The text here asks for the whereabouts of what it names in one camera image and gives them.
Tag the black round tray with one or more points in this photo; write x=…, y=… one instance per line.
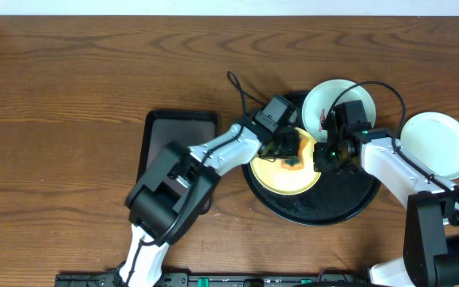
x=334, y=198

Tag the black rectangular tray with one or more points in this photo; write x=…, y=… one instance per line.
x=189, y=128

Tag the light blue plate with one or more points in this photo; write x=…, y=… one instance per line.
x=320, y=99
x=433, y=139

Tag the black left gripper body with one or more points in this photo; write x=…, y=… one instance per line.
x=286, y=145

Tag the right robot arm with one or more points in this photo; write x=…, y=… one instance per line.
x=430, y=255

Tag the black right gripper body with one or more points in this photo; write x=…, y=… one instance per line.
x=329, y=159

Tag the green orange sponge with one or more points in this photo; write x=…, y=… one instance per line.
x=296, y=162

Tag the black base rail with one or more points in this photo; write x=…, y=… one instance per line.
x=110, y=279

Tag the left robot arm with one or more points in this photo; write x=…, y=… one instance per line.
x=170, y=194

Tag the yellow plate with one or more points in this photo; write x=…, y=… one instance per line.
x=272, y=177

